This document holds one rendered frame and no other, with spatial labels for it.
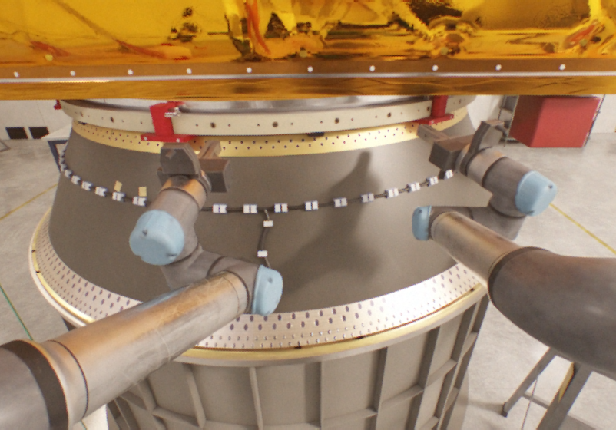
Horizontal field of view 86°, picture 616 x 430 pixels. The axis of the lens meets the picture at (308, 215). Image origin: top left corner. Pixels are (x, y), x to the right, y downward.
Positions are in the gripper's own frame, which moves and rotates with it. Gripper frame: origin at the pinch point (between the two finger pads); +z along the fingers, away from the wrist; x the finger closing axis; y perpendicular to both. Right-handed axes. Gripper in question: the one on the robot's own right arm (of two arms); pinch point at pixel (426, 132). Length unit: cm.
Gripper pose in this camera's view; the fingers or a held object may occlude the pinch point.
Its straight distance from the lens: 90.1
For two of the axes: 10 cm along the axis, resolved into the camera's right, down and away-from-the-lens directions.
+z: -4.6, -5.7, 6.8
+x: 8.9, -2.4, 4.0
